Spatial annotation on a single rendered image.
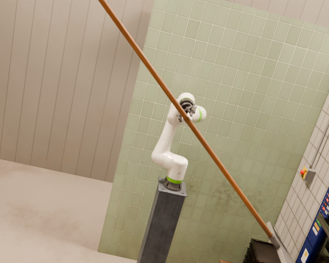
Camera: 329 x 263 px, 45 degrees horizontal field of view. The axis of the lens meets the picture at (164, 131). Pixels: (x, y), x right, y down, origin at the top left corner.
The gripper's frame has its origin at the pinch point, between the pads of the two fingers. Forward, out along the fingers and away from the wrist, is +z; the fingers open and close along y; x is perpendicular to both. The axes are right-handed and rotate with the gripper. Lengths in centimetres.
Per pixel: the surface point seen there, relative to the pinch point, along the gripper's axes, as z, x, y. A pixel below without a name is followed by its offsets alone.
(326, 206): -45, -125, -37
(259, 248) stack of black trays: -53, -136, 23
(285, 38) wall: -122, -23, -82
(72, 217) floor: -165, -71, 199
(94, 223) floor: -165, -90, 182
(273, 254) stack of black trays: -50, -144, 16
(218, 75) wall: -121, -18, -21
